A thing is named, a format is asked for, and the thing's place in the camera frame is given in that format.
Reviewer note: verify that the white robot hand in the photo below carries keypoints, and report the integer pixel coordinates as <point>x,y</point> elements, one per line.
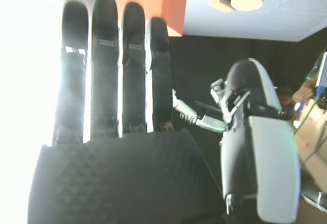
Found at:
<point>115,178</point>

